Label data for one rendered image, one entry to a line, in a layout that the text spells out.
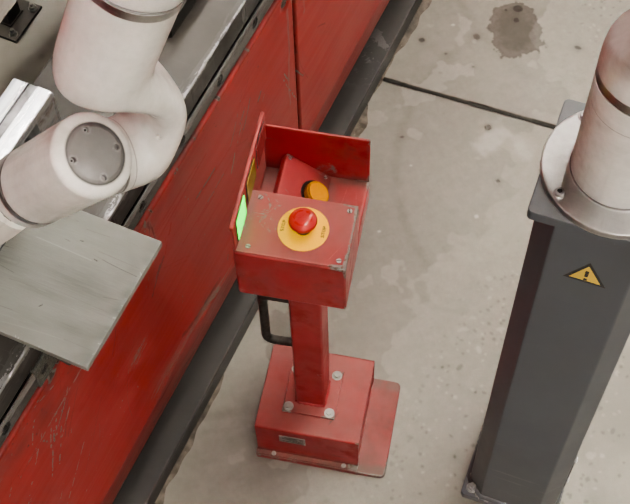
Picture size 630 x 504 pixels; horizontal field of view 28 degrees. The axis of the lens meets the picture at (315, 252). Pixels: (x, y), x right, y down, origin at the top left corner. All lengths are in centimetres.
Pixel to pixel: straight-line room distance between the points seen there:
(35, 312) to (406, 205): 136
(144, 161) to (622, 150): 53
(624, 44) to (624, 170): 18
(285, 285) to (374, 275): 83
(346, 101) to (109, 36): 177
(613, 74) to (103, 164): 54
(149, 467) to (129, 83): 139
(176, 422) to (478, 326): 64
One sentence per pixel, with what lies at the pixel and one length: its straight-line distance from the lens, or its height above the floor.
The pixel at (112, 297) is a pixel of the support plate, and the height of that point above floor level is 100.
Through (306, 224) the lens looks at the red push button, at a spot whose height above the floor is 81.
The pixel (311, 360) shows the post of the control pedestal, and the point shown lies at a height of 31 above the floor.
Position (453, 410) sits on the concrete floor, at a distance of 247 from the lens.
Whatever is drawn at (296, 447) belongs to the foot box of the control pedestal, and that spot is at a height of 5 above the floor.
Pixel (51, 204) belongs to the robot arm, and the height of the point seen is 126.
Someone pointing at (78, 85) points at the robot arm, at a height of 141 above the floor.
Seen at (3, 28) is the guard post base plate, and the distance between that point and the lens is 308.
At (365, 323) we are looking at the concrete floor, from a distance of 254.
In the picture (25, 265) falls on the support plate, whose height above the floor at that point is 100.
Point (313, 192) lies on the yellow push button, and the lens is 183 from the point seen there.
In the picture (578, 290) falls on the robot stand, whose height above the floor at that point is 84.
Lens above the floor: 226
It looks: 59 degrees down
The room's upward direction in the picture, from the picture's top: 2 degrees counter-clockwise
